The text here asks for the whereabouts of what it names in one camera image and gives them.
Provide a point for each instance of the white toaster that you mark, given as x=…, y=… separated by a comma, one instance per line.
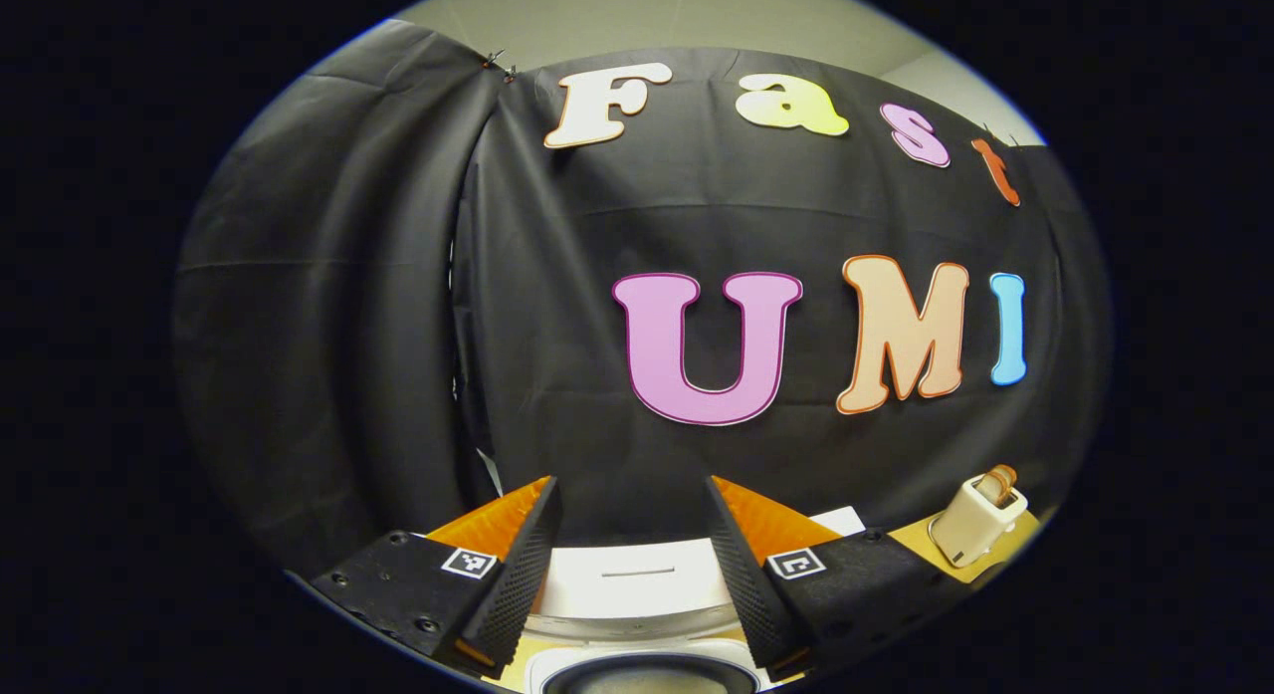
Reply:
x=970, y=535

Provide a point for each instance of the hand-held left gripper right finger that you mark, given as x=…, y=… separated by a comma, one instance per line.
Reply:
x=751, y=575

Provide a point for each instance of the black backdrop cloth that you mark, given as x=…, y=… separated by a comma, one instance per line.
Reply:
x=597, y=375

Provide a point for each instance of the toast bread slice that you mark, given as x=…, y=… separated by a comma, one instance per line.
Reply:
x=995, y=485

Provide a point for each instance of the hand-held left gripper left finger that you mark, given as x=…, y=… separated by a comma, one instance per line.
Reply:
x=513, y=575

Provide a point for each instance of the white rice cooker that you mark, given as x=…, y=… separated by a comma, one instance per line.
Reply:
x=637, y=589

